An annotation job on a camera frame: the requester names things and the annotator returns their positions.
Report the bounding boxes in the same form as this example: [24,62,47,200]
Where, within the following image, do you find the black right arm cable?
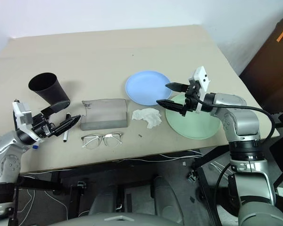
[194,93,276,226]

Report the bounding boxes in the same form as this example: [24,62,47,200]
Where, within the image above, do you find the clear frame glasses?
[81,132,123,150]

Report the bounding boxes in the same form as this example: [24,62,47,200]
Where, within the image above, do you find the green plate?
[165,94,221,140]

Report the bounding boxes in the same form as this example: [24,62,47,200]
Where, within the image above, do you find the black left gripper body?
[32,112,58,138]

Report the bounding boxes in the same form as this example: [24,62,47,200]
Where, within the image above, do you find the black cup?
[28,72,70,105]

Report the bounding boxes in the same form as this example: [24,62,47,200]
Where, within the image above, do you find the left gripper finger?
[52,114,82,137]
[41,101,70,118]

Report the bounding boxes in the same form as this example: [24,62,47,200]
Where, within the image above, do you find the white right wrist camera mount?
[188,66,212,115]

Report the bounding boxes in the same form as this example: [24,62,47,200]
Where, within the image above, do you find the grey glasses case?
[80,98,129,131]

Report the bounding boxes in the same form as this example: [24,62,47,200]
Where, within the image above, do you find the thin white cable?
[16,188,70,221]
[117,148,205,163]

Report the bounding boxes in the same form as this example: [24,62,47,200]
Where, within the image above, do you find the blue plate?
[125,70,173,106]

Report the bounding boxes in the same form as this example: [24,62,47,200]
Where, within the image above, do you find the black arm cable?
[194,93,276,226]
[13,182,21,226]

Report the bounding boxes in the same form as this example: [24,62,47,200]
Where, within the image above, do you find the dark grey rounded robot leg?
[152,175,185,223]
[88,185,124,215]

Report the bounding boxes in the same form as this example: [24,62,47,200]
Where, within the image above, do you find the white tissue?
[131,107,163,129]

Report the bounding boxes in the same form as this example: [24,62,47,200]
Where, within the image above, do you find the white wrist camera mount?
[188,66,212,115]
[12,101,43,143]

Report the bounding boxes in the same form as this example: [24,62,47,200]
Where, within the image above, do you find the grey robot torso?
[47,212,187,226]

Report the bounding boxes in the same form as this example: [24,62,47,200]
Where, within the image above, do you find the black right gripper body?
[182,80,203,113]

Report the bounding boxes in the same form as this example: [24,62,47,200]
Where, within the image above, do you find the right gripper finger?
[165,82,190,93]
[156,99,186,116]

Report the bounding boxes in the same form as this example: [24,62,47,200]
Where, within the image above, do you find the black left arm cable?
[13,182,21,226]

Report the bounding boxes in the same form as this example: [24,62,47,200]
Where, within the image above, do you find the brown cabinet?
[239,15,283,113]

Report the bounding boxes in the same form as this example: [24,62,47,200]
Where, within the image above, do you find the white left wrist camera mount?
[12,101,43,143]

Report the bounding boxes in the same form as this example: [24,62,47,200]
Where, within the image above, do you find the white marker with black cap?
[63,113,71,143]

